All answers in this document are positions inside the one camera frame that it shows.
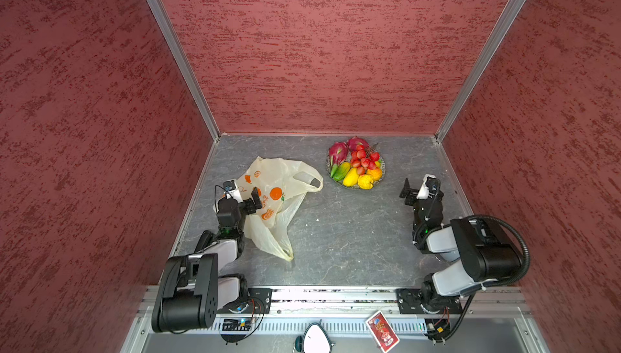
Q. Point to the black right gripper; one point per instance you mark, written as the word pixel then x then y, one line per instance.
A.
pixel 411 195

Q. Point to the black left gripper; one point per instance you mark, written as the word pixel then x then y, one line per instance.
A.
pixel 251 208

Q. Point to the fruit print plastic bag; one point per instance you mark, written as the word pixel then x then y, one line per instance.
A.
pixel 283 186

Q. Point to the orange yellow fruit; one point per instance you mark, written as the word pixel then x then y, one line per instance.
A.
pixel 376 174

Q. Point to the red lychee bunch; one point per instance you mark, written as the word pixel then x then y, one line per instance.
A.
pixel 364 160

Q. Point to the green mango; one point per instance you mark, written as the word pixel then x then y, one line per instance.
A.
pixel 339 172

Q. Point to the pink dragon fruit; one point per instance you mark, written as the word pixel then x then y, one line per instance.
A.
pixel 357 144
pixel 337 155

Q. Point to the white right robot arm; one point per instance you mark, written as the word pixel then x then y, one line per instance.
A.
pixel 483 251

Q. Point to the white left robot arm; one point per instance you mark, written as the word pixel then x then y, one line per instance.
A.
pixel 192 290

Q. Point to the small yellow lemon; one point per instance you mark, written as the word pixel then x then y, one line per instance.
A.
pixel 366 182

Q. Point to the red playing card pack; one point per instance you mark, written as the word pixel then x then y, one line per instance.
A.
pixel 382 332

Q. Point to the white teal alarm clock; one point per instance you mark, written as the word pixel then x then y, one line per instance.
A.
pixel 313 340

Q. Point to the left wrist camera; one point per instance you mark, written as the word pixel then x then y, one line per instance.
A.
pixel 231 191

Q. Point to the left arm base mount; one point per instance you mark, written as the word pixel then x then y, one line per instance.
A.
pixel 253 301

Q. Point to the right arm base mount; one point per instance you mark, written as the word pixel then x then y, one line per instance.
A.
pixel 417 302

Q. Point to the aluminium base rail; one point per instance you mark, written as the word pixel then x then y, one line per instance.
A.
pixel 498 320

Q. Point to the aluminium corner post left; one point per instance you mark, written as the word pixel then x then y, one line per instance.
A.
pixel 172 40

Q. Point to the aluminium corner post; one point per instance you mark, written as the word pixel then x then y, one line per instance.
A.
pixel 506 19
pixel 172 40

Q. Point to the aluminium corner post right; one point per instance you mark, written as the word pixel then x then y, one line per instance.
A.
pixel 506 19

